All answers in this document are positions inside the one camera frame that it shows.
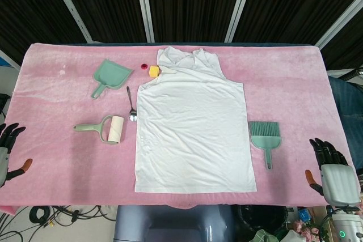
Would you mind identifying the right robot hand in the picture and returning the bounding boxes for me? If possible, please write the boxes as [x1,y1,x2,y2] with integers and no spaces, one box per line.
[305,137,361,206]

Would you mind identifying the green lint roller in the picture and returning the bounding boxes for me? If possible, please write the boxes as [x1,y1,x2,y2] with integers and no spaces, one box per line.
[73,115,125,145]

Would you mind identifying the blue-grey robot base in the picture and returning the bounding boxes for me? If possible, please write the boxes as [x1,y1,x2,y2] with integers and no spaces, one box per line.
[114,204,236,242]

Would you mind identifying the pink artificial flowers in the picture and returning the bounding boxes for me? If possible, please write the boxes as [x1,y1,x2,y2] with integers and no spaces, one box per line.
[292,219,323,242]

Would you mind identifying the blue denim jeans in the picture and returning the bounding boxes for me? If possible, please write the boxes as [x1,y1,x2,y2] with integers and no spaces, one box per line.
[328,76,363,166]

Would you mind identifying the black round bin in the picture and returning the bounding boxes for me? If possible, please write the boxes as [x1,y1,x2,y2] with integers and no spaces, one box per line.
[237,204,289,233]

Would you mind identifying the green plastic hand brush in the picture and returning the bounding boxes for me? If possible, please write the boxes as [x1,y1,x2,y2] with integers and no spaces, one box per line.
[248,121,282,171]

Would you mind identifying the green white checked cloth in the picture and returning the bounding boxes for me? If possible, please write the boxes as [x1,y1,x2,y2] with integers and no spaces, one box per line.
[251,228,281,242]

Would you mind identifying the white sleeveless shirt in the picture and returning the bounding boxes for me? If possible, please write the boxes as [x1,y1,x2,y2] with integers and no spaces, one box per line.
[133,45,258,194]

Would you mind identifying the metal spoon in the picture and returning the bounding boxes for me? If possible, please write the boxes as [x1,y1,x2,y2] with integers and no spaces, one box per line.
[125,86,139,122]

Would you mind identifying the green plastic dustpan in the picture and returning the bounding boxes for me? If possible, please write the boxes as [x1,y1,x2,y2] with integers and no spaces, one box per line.
[91,58,134,100]

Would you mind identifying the pink fluffy blanket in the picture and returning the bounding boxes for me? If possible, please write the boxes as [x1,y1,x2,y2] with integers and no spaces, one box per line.
[0,43,362,210]

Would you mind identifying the white metal frame post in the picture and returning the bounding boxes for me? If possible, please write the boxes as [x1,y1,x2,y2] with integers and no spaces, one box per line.
[46,0,94,43]
[225,0,258,43]
[0,49,21,70]
[314,0,363,49]
[134,0,155,43]

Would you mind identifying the coiled black floor cable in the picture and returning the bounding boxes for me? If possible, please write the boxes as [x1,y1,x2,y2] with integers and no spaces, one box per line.
[29,205,53,223]

